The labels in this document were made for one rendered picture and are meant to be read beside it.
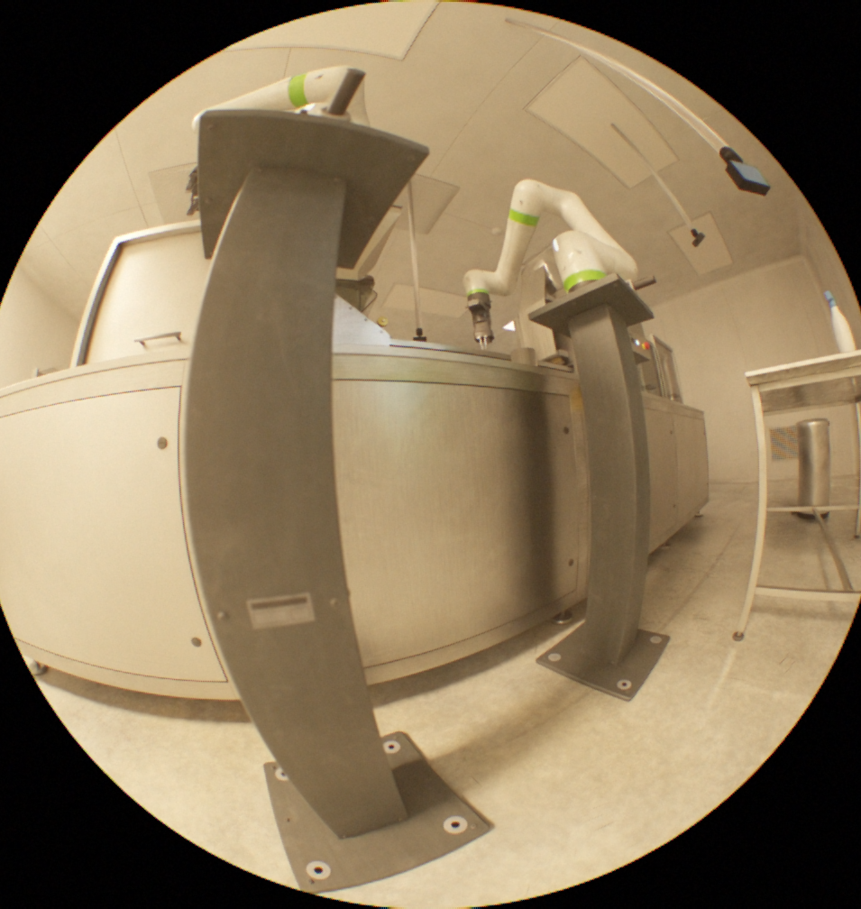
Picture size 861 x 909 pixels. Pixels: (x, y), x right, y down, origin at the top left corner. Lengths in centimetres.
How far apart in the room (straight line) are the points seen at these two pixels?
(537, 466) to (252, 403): 65
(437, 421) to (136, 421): 60
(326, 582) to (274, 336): 19
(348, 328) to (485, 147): 192
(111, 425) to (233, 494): 48
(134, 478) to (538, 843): 88
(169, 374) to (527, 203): 115
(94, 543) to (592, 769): 100
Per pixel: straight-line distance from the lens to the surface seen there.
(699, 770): 71
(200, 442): 23
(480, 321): 118
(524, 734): 70
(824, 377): 93
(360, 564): 56
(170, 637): 69
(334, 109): 41
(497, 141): 247
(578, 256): 84
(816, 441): 247
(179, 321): 90
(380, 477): 54
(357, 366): 57
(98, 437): 69
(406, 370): 59
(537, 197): 119
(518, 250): 125
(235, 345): 24
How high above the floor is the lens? 56
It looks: 2 degrees up
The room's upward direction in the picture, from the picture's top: 4 degrees counter-clockwise
